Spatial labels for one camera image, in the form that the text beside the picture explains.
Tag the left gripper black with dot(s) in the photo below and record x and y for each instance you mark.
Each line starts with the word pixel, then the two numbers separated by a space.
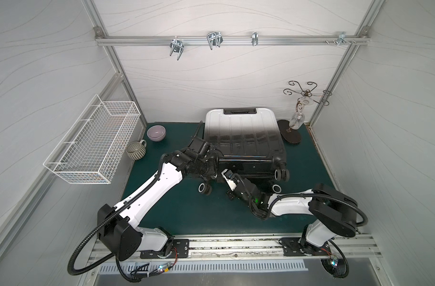
pixel 206 157

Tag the purple ceramic bowl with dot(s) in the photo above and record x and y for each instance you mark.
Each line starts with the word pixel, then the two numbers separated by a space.
pixel 156 133

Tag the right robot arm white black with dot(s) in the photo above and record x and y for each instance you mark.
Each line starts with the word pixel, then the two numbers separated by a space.
pixel 335 213

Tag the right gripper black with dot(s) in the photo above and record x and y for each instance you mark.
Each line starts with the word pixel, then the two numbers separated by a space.
pixel 237 182

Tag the metal U-bolt clamp left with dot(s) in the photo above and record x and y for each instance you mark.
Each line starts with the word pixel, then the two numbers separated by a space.
pixel 176 47

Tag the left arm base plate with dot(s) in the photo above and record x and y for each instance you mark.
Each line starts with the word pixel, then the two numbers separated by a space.
pixel 173 248

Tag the aluminium cross rail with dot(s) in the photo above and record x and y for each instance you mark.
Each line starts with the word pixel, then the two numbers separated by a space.
pixel 227 40

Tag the metal u-bolt clamp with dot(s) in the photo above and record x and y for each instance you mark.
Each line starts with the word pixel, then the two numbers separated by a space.
pixel 176 47
pixel 214 39

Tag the metal U-bolt clamp middle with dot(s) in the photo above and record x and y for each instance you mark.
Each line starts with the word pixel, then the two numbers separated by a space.
pixel 214 39

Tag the clear wine glass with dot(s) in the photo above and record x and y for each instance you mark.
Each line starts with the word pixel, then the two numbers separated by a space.
pixel 298 118

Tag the striped ceramic mug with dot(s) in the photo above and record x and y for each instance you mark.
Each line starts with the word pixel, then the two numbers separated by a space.
pixel 137 150

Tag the small metal hook clamp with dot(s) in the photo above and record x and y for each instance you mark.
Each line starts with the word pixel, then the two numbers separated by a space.
pixel 255 38

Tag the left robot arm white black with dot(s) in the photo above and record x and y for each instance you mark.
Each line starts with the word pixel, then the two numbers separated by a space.
pixel 118 227

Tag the white vent grille strip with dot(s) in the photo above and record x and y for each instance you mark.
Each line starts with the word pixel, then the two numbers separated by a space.
pixel 210 266

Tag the silver black hardshell suitcase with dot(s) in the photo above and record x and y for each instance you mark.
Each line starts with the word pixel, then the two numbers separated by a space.
pixel 247 141

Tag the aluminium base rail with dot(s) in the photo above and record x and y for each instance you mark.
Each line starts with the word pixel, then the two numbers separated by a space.
pixel 266 246

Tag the metal bracket clamp right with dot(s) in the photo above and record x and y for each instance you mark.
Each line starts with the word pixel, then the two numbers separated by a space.
pixel 341 40

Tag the white wire basket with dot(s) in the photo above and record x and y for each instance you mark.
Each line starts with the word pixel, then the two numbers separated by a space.
pixel 92 148

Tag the green table mat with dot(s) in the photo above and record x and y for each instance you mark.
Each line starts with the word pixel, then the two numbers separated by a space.
pixel 184 211

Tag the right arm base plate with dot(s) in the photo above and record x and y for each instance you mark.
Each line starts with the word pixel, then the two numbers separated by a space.
pixel 296 246

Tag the black metal hook stand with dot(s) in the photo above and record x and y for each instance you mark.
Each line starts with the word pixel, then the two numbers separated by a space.
pixel 294 136

